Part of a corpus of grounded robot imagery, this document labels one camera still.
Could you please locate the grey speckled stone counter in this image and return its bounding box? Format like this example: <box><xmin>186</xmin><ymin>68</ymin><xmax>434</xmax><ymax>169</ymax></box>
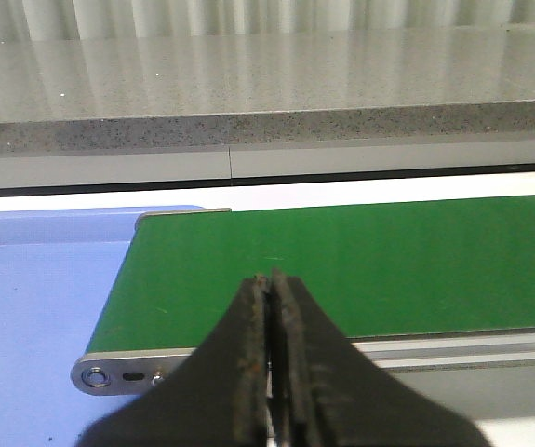
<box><xmin>0</xmin><ymin>23</ymin><xmax>535</xmax><ymax>156</ymax></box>

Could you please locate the silver conveyor frame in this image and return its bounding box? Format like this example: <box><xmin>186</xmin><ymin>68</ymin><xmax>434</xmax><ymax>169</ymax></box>
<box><xmin>70</xmin><ymin>207</ymin><xmax>535</xmax><ymax>397</ymax></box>

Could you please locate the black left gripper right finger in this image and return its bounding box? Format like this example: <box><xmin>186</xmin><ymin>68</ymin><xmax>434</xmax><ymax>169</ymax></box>
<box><xmin>269</xmin><ymin>270</ymin><xmax>489</xmax><ymax>446</ymax></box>

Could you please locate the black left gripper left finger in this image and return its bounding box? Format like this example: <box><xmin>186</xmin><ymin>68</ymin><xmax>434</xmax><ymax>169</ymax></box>
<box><xmin>78</xmin><ymin>278</ymin><xmax>267</xmax><ymax>446</ymax></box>

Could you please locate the green conveyor belt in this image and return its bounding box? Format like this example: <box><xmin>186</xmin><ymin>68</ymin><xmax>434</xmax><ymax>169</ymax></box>
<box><xmin>85</xmin><ymin>194</ymin><xmax>535</xmax><ymax>355</ymax></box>

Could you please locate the white pleated curtain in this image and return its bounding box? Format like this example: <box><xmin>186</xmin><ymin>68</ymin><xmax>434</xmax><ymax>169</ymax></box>
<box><xmin>0</xmin><ymin>1</ymin><xmax>535</xmax><ymax>43</ymax></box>

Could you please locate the blue plastic tray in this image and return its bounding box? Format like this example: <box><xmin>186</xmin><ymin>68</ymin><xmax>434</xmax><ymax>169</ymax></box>
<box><xmin>0</xmin><ymin>205</ymin><xmax>210</xmax><ymax>447</ymax></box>

